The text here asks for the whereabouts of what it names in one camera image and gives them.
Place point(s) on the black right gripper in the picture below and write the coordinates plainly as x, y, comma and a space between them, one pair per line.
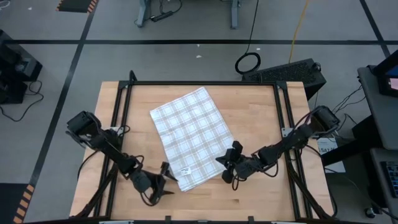
244, 168

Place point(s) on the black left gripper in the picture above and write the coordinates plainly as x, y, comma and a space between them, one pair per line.
149, 185

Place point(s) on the white plaid towel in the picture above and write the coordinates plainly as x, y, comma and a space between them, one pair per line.
189, 133

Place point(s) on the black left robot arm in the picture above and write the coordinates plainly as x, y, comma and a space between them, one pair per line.
105, 146

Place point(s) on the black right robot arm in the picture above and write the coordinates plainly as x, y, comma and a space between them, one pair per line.
295, 138

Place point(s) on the black perforated computer tower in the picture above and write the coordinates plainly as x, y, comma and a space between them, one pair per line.
286, 73

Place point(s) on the white printed paper sheet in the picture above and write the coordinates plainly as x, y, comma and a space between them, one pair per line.
335, 163

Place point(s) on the black desk base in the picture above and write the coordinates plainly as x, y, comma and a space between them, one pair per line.
363, 140

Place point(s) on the grey desk leg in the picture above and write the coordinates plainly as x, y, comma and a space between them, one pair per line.
234, 14
143, 12

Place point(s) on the black caster wheel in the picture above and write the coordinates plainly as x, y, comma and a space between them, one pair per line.
370, 212

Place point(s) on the low grey desk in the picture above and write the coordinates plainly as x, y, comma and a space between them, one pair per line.
377, 186

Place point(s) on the black mat with orange stripes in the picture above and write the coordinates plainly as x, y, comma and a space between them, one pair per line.
76, 5
9, 203

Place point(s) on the black power strip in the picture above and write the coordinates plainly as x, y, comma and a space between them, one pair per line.
161, 16

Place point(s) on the black keyboard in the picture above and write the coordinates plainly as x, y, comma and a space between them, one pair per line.
392, 179

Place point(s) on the black monitor with lit screen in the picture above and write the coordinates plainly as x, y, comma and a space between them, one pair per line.
390, 79

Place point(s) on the black equipment cart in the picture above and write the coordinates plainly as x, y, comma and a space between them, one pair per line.
18, 67

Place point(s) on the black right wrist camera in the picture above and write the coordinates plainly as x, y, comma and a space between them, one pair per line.
237, 146

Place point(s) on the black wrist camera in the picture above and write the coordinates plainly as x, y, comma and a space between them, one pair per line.
237, 146
164, 167

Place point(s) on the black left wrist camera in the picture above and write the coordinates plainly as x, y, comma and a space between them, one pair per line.
164, 167

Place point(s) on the silver mounting bracket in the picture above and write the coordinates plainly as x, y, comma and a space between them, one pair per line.
286, 132

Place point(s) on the black metal table frame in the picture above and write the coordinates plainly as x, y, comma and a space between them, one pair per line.
202, 83

